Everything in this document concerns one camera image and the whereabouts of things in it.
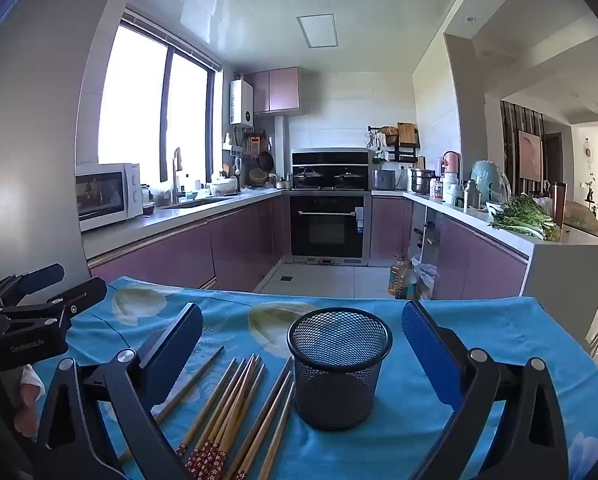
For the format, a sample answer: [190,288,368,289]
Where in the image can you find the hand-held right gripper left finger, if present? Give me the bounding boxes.
[34,302,204,480]

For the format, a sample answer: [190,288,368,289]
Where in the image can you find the light green appliance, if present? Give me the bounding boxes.
[470,160,512,203]

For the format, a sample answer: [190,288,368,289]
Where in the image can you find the yellow oil bottle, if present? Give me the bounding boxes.
[388,254,416,301]

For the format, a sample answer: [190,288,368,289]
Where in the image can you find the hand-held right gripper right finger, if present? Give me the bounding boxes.
[401,300,570,480]

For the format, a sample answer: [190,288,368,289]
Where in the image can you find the pink wall cabinet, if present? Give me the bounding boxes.
[244,66,301,115]

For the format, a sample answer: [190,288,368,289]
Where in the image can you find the ceiling light panel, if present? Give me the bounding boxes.
[296,14,341,48]

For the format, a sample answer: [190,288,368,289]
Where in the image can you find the black mesh utensil holder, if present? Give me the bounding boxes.
[286,307,394,432]

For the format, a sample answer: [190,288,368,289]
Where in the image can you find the black range hood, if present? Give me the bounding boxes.
[291,149,371,171]

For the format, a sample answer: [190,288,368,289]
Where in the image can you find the white water heater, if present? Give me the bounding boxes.
[229,80,255,126]

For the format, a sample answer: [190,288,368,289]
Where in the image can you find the metal sink faucet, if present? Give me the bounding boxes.
[171,147,185,201]

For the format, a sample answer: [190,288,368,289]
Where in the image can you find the stainless steel pot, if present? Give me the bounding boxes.
[410,167,436,195]

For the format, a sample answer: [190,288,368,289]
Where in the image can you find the purple base cabinets by sink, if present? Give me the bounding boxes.
[86,195,292,291]

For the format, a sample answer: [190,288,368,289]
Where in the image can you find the green leafy vegetables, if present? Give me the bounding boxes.
[489,194,562,242]

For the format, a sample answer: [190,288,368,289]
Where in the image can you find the kitchen window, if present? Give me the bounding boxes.
[98,10,222,186]

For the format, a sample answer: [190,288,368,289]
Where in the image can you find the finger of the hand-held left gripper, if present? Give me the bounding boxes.
[0,277,108,332]
[0,262,66,307]

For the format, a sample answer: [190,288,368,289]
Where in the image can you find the black built-in oven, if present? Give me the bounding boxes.
[289,194,366,258]

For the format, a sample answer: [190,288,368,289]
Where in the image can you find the white microwave oven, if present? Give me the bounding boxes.
[75,162,144,232]

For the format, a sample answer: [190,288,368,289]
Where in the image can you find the purple base cabinets with vegetables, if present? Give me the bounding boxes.
[371,197,530,301]

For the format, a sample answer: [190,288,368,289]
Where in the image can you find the bundle of wooden chopsticks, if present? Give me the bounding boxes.
[118,345,296,480]

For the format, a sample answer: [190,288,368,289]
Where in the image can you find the framed wall picture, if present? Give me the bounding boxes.
[516,129,544,182]

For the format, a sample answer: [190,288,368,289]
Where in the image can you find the white bowl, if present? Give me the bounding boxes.
[208,176,239,196]

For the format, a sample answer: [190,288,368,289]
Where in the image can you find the blue floral tablecloth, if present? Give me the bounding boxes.
[31,275,598,480]

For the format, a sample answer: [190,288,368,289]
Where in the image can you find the person's left hand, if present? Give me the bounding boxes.
[15,364,46,438]

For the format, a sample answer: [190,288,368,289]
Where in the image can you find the dark tumbler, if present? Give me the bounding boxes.
[552,181,566,226]

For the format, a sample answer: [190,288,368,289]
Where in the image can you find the black wall rack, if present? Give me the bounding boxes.
[368,125,421,163]

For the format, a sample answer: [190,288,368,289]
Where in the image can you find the plastic bag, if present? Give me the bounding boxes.
[411,257,440,301]

